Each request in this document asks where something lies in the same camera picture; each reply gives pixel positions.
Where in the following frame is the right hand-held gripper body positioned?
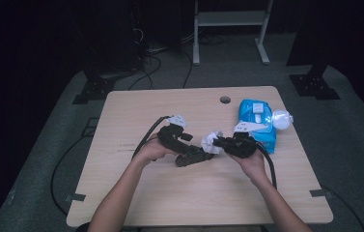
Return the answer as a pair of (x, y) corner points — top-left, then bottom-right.
(229, 120), (269, 159)

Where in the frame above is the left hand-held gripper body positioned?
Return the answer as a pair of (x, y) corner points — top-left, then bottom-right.
(157, 114), (188, 153)

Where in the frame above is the white wet wipe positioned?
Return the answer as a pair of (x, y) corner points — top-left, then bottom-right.
(200, 130), (225, 156)

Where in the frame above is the blue wet wipes pack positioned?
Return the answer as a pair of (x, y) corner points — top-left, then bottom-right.
(238, 99), (294, 155)

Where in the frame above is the person's left hand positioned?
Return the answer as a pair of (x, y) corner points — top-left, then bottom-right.
(132, 141), (176, 167)

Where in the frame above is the person's right hand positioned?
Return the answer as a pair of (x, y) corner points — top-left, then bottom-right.
(227, 149), (267, 185)

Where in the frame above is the black stand base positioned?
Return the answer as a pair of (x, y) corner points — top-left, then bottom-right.
(71, 75), (116, 105)
(289, 64), (342, 101)

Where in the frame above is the grey tape piece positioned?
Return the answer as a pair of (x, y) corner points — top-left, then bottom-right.
(309, 188), (333, 198)
(65, 192), (87, 203)

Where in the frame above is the dark equipment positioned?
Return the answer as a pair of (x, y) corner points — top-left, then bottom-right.
(72, 0), (149, 76)

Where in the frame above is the white metal stand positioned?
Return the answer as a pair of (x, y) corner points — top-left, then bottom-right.
(192, 0), (274, 67)

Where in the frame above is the left hand-held gripper cable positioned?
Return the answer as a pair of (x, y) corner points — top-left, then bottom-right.
(131, 115), (173, 160)

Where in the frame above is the hand-held gripper cable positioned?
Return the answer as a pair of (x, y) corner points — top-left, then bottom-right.
(131, 115), (173, 160)
(256, 142), (278, 190)

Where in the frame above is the right hand-held gripper cable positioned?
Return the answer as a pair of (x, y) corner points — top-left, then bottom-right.
(256, 142), (278, 190)

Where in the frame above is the curved black floor cable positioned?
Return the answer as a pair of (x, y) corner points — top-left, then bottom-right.
(182, 50), (194, 90)

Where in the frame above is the looped black floor cable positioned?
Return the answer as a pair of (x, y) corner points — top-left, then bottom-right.
(127, 54), (163, 91)

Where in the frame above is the bundle of black cables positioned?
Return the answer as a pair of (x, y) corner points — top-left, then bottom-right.
(182, 32), (231, 46)

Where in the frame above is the long black floor cable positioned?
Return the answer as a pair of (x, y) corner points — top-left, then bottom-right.
(50, 117), (100, 217)
(319, 185), (364, 232)

